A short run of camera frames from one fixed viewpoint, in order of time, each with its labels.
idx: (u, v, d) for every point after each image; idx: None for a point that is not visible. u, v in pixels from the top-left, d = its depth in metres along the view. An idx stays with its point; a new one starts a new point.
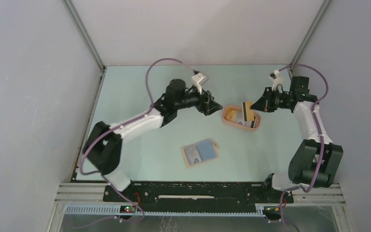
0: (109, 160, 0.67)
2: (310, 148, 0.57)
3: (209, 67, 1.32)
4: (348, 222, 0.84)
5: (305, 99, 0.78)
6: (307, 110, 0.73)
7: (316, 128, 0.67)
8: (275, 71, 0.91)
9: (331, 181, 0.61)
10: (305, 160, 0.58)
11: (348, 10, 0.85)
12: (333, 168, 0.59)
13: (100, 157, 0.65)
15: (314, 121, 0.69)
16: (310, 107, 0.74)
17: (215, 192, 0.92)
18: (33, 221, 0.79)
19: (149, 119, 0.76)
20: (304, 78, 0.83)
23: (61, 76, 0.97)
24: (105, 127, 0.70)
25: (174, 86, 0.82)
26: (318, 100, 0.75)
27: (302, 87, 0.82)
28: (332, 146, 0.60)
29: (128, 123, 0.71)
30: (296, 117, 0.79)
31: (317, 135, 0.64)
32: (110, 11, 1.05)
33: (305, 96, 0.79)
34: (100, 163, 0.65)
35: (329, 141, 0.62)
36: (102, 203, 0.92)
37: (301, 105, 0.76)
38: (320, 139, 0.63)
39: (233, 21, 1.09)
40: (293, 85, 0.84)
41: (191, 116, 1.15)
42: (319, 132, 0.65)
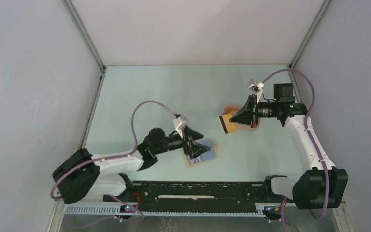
0: (78, 190, 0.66)
2: (317, 180, 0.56)
3: (210, 66, 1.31)
4: (348, 222, 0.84)
5: (294, 111, 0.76)
6: (301, 128, 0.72)
7: (314, 151, 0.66)
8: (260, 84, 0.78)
9: (339, 202, 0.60)
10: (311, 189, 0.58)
11: (348, 10, 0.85)
12: (340, 192, 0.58)
13: (70, 185, 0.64)
15: (310, 142, 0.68)
16: (303, 122, 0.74)
17: (215, 192, 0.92)
18: (32, 221, 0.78)
19: (131, 160, 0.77)
20: (288, 85, 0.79)
23: (61, 76, 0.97)
24: (87, 154, 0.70)
25: (153, 136, 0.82)
26: (308, 112, 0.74)
27: (288, 96, 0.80)
28: (336, 172, 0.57)
29: (110, 159, 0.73)
30: (288, 132, 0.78)
31: (318, 160, 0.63)
32: (110, 11, 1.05)
33: (293, 107, 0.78)
34: (66, 190, 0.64)
35: (331, 166, 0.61)
36: (102, 203, 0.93)
37: (293, 122, 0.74)
38: (322, 166, 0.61)
39: (233, 21, 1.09)
40: (278, 94, 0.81)
41: (191, 116, 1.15)
42: (319, 157, 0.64)
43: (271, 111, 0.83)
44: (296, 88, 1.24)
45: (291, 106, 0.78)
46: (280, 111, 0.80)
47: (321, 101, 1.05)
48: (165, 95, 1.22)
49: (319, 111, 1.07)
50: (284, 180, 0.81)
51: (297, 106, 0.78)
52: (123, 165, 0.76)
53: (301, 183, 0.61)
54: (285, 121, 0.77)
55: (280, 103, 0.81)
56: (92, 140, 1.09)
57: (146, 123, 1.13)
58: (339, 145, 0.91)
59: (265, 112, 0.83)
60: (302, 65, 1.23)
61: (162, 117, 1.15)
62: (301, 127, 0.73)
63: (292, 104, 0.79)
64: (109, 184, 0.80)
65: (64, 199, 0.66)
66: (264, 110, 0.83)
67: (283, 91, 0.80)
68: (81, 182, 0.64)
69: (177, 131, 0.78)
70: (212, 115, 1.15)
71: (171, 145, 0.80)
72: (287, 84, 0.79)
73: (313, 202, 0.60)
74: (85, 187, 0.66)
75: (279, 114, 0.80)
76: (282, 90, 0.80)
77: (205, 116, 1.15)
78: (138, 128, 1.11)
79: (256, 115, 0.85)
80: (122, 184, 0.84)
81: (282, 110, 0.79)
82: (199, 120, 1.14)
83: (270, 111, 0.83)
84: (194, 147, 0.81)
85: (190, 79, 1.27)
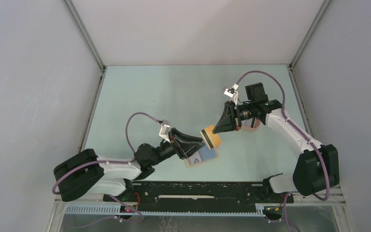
0: (80, 188, 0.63)
2: (311, 161, 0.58)
3: (209, 67, 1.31)
4: (348, 222, 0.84)
5: (270, 108, 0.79)
6: (281, 120, 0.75)
7: (300, 136, 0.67)
8: (234, 85, 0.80)
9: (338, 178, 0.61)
10: (311, 173, 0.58)
11: (347, 10, 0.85)
12: (336, 168, 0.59)
13: (74, 181, 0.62)
15: (294, 129, 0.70)
16: (281, 114, 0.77)
17: (215, 192, 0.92)
18: (32, 221, 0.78)
19: (131, 167, 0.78)
20: (258, 86, 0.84)
23: (61, 76, 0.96)
24: (93, 155, 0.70)
25: (142, 150, 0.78)
26: (283, 105, 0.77)
27: (261, 95, 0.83)
28: (326, 149, 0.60)
29: (114, 163, 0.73)
30: (272, 128, 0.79)
31: (306, 143, 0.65)
32: (111, 11, 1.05)
33: (268, 105, 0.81)
34: (68, 186, 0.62)
35: (320, 145, 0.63)
36: (102, 203, 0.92)
37: (273, 116, 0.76)
38: (312, 147, 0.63)
39: (233, 21, 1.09)
40: (251, 95, 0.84)
41: (192, 116, 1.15)
42: (306, 139, 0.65)
43: (250, 112, 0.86)
44: (296, 88, 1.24)
45: (266, 104, 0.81)
46: (258, 111, 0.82)
47: (321, 101, 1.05)
48: (165, 95, 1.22)
49: (319, 111, 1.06)
50: (281, 176, 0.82)
51: (271, 103, 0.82)
52: (125, 170, 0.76)
53: (299, 172, 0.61)
54: (266, 120, 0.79)
55: (255, 103, 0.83)
56: (92, 139, 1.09)
57: (146, 123, 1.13)
58: (338, 145, 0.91)
59: (246, 114, 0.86)
60: (301, 65, 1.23)
61: (162, 117, 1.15)
62: (282, 119, 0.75)
63: (265, 102, 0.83)
64: (111, 184, 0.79)
65: (63, 196, 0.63)
66: (244, 112, 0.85)
67: (255, 91, 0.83)
68: (86, 179, 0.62)
69: (161, 137, 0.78)
70: (212, 115, 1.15)
71: (164, 152, 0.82)
72: (257, 85, 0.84)
73: (319, 186, 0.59)
74: (86, 187, 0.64)
75: (259, 114, 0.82)
76: (253, 90, 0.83)
77: (205, 116, 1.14)
78: (138, 128, 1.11)
79: (239, 118, 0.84)
80: (121, 185, 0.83)
81: (259, 109, 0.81)
82: (200, 120, 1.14)
83: (249, 112, 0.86)
84: (184, 145, 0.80)
85: (190, 79, 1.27)
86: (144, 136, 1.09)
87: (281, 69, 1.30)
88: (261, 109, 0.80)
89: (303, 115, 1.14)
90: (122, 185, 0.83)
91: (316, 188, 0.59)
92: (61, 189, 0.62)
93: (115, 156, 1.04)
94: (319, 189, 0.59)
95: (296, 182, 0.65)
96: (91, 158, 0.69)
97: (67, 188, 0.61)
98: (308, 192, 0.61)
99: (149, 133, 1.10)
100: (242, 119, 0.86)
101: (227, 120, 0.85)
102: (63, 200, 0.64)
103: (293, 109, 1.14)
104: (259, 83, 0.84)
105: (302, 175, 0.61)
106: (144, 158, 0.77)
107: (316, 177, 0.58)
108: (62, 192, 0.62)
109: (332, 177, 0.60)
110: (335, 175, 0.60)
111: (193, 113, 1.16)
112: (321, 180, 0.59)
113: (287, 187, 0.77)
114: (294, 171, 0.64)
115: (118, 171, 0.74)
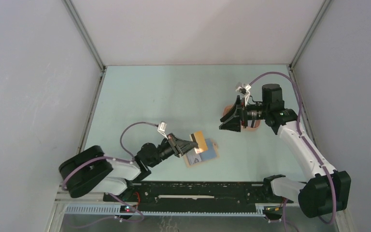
0: (88, 185, 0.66)
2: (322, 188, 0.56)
3: (208, 66, 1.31)
4: (348, 222, 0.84)
5: (285, 118, 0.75)
6: (295, 135, 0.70)
7: (313, 157, 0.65)
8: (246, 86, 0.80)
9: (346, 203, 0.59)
10: (320, 197, 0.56)
11: (347, 11, 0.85)
12: (345, 195, 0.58)
13: (84, 178, 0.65)
15: (309, 150, 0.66)
16: (296, 129, 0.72)
17: (215, 192, 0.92)
18: (32, 222, 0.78)
19: (132, 167, 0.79)
20: (277, 91, 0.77)
23: (61, 76, 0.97)
24: (100, 151, 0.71)
25: (144, 148, 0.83)
26: (299, 117, 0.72)
27: (278, 102, 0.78)
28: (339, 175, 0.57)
29: (119, 161, 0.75)
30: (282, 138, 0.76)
31: (320, 166, 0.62)
32: (111, 11, 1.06)
33: (283, 114, 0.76)
34: (79, 181, 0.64)
35: (333, 170, 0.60)
36: (102, 203, 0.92)
37: (287, 129, 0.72)
38: (324, 171, 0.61)
39: (233, 22, 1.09)
40: (267, 100, 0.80)
41: (192, 116, 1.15)
42: (320, 163, 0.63)
43: (259, 114, 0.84)
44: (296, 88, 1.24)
45: (281, 112, 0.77)
46: (271, 120, 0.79)
47: (321, 102, 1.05)
48: (165, 95, 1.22)
49: (318, 111, 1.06)
50: (283, 181, 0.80)
51: (287, 112, 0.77)
52: (128, 168, 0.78)
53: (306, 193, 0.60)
54: (278, 129, 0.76)
55: (270, 108, 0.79)
56: (92, 139, 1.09)
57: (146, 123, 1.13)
58: (338, 145, 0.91)
59: (254, 114, 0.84)
60: (301, 65, 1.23)
61: (162, 117, 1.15)
62: (296, 135, 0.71)
63: (281, 110, 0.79)
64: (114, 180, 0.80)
65: (72, 192, 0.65)
66: (252, 112, 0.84)
67: (274, 96, 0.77)
68: (94, 176, 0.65)
69: (160, 132, 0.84)
70: (212, 115, 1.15)
71: (163, 152, 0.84)
72: (277, 90, 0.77)
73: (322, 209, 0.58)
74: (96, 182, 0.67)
75: (271, 123, 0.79)
76: (273, 96, 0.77)
77: (205, 116, 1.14)
78: (138, 134, 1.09)
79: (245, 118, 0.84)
80: (123, 183, 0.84)
81: (273, 118, 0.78)
82: (200, 119, 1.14)
83: (259, 113, 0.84)
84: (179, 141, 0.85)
85: (190, 79, 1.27)
86: (143, 136, 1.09)
87: (281, 69, 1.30)
88: (276, 118, 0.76)
89: (303, 115, 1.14)
90: (124, 183, 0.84)
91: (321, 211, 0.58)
92: (69, 183, 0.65)
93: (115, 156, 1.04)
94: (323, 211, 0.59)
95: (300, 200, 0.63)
96: (98, 153, 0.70)
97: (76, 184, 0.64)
98: (311, 212, 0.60)
99: (149, 132, 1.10)
100: (250, 119, 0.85)
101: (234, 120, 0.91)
102: (73, 195, 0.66)
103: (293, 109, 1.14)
104: (278, 88, 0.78)
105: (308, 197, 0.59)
106: (146, 156, 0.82)
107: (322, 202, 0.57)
108: (70, 187, 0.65)
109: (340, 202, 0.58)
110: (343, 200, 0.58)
111: (192, 113, 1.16)
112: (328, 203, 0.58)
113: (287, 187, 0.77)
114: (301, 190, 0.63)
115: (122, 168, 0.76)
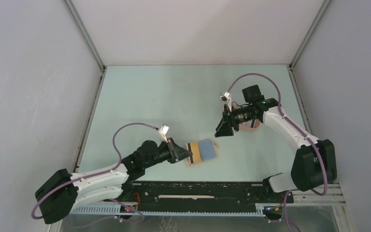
0: (59, 210, 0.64)
2: (308, 156, 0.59)
3: (208, 66, 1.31)
4: (348, 222, 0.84)
5: (267, 106, 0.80)
6: (278, 117, 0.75)
7: (297, 132, 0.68)
8: (225, 94, 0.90)
9: (335, 172, 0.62)
10: (309, 167, 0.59)
11: (347, 10, 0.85)
12: (332, 162, 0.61)
13: (51, 205, 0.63)
15: (292, 126, 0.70)
16: (278, 112, 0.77)
17: (215, 192, 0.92)
18: (32, 222, 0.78)
19: (114, 175, 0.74)
20: (252, 88, 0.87)
23: (61, 76, 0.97)
24: (67, 175, 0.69)
25: (145, 146, 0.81)
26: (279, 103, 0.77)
27: (256, 95, 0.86)
28: (322, 143, 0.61)
29: (90, 177, 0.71)
30: (269, 125, 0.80)
31: (304, 138, 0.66)
32: (111, 11, 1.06)
33: (264, 103, 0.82)
34: (48, 209, 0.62)
35: (316, 140, 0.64)
36: (102, 203, 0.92)
37: (269, 114, 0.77)
38: (309, 142, 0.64)
39: (233, 22, 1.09)
40: (247, 98, 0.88)
41: (192, 116, 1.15)
42: (304, 135, 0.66)
43: (246, 116, 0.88)
44: (296, 88, 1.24)
45: (263, 102, 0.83)
46: (255, 109, 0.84)
47: (321, 101, 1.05)
48: (165, 95, 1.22)
49: (318, 111, 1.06)
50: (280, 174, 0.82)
51: (268, 101, 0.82)
52: (105, 181, 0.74)
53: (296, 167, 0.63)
54: (263, 118, 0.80)
55: (253, 104, 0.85)
56: (92, 140, 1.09)
57: (146, 123, 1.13)
58: (338, 145, 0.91)
59: (241, 117, 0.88)
60: (301, 65, 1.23)
61: (162, 117, 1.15)
62: (279, 116, 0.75)
63: (263, 100, 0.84)
64: (103, 191, 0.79)
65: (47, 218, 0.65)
66: (239, 116, 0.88)
67: (250, 92, 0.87)
68: (60, 203, 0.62)
69: (160, 134, 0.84)
70: (212, 115, 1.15)
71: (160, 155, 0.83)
72: (253, 87, 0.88)
73: (315, 180, 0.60)
74: (66, 207, 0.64)
75: (256, 113, 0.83)
76: (248, 94, 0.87)
77: (205, 116, 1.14)
78: (136, 136, 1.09)
79: (234, 122, 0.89)
80: (117, 188, 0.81)
81: (256, 108, 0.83)
82: (200, 119, 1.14)
83: (245, 115, 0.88)
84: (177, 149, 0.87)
85: (190, 79, 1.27)
86: (143, 136, 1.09)
87: (281, 69, 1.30)
88: (258, 108, 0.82)
89: (303, 115, 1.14)
90: (118, 188, 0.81)
91: (314, 183, 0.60)
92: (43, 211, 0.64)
93: (115, 156, 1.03)
94: (317, 183, 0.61)
95: (294, 178, 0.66)
96: (65, 178, 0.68)
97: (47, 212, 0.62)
98: (306, 186, 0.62)
99: (149, 132, 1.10)
100: (238, 122, 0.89)
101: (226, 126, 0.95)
102: (49, 221, 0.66)
103: (293, 109, 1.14)
104: (254, 85, 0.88)
105: (300, 170, 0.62)
106: (146, 152, 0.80)
107: (313, 172, 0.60)
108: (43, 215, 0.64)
109: (329, 172, 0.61)
110: (332, 168, 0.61)
111: (192, 112, 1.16)
112: (319, 174, 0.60)
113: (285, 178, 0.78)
114: (292, 166, 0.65)
115: (97, 183, 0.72)
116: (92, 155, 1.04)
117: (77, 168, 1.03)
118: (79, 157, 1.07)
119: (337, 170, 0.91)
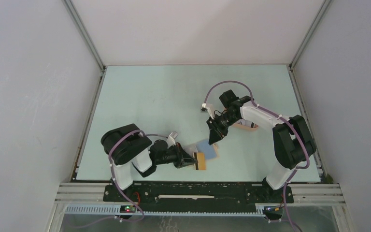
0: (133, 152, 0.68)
2: (283, 133, 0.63)
3: (208, 66, 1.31)
4: (348, 222, 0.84)
5: (242, 102, 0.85)
6: (253, 108, 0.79)
7: (271, 115, 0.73)
8: (203, 105, 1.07)
9: (315, 145, 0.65)
10: (288, 142, 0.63)
11: (347, 11, 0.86)
12: (307, 134, 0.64)
13: (131, 144, 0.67)
15: (267, 112, 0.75)
16: (252, 104, 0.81)
17: (215, 192, 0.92)
18: (31, 222, 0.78)
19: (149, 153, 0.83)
20: (227, 93, 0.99)
23: (61, 76, 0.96)
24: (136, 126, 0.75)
25: (158, 144, 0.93)
26: (251, 97, 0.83)
27: (231, 98, 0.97)
28: (295, 120, 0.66)
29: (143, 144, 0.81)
30: (248, 119, 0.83)
31: (277, 119, 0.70)
32: (111, 12, 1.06)
33: (239, 100, 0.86)
34: (125, 147, 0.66)
35: (288, 118, 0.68)
36: (102, 203, 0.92)
37: (245, 108, 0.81)
38: (282, 121, 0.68)
39: (232, 22, 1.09)
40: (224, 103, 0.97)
41: (192, 116, 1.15)
42: (277, 116, 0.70)
43: (227, 120, 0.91)
44: (296, 88, 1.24)
45: (237, 100, 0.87)
46: (233, 109, 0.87)
47: (321, 101, 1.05)
48: (165, 95, 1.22)
49: (318, 111, 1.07)
50: (273, 173, 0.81)
51: (243, 98, 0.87)
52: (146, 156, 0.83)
53: (278, 146, 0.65)
54: (242, 114, 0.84)
55: (231, 105, 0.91)
56: (92, 139, 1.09)
57: (146, 130, 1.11)
58: (338, 145, 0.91)
59: (224, 122, 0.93)
60: (301, 65, 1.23)
61: (162, 117, 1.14)
62: (253, 108, 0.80)
63: (239, 99, 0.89)
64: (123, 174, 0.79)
65: (116, 158, 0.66)
66: (221, 121, 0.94)
67: (225, 97, 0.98)
68: (140, 143, 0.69)
69: (170, 138, 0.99)
70: None
71: (167, 157, 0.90)
72: (226, 92, 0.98)
73: (298, 156, 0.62)
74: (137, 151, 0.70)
75: (234, 111, 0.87)
76: (223, 98, 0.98)
77: (206, 116, 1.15)
78: None
79: (219, 128, 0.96)
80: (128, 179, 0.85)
81: (233, 108, 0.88)
82: (201, 119, 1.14)
83: (226, 120, 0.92)
84: (183, 153, 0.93)
85: (190, 79, 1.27)
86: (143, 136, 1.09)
87: (281, 69, 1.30)
88: (235, 106, 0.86)
89: (303, 115, 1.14)
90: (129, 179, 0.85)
91: (297, 159, 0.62)
92: (115, 151, 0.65)
93: None
94: (300, 158, 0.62)
95: (281, 160, 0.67)
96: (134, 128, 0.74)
97: (124, 149, 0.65)
98: (291, 165, 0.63)
99: (149, 132, 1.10)
100: (224, 127, 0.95)
101: (213, 133, 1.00)
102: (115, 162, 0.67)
103: (293, 109, 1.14)
104: (229, 91, 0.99)
105: (281, 150, 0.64)
106: (160, 149, 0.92)
107: (293, 148, 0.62)
108: (116, 153, 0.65)
109: (308, 145, 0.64)
110: (309, 141, 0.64)
111: (192, 112, 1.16)
112: (300, 150, 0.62)
113: (278, 174, 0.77)
114: (275, 149, 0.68)
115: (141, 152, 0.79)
116: (92, 155, 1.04)
117: (77, 168, 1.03)
118: (79, 157, 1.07)
119: (338, 170, 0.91)
